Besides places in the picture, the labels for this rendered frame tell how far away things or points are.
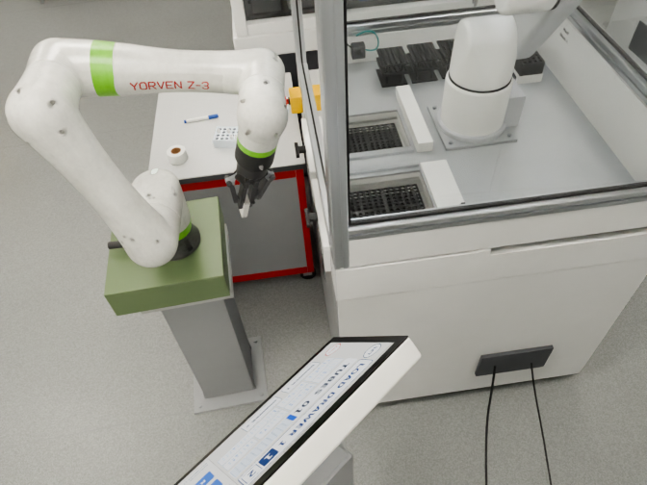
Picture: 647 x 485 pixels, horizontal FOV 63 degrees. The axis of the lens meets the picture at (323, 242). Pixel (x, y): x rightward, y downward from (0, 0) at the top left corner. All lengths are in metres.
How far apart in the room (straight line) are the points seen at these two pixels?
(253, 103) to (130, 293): 0.70
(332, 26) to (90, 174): 0.59
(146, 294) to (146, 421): 0.87
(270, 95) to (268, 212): 1.05
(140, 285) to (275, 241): 0.85
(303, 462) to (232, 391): 1.38
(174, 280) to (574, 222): 1.08
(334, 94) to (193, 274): 0.74
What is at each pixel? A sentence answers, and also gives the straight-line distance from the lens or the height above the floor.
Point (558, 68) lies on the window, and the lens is 1.16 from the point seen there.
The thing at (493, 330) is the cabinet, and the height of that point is 0.50.
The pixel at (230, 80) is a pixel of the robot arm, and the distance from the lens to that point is 1.22.
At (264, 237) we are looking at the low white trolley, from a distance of 2.24.
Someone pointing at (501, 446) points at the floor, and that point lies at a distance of 2.22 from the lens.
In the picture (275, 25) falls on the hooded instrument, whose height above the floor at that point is 0.94.
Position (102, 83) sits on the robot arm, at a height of 1.43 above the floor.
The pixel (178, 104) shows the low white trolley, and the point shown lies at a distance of 2.37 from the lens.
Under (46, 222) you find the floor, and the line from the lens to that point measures 3.25.
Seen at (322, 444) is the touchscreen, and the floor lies 1.18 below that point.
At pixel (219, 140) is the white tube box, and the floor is 0.79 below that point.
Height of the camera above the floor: 2.03
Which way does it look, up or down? 49 degrees down
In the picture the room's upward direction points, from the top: 5 degrees counter-clockwise
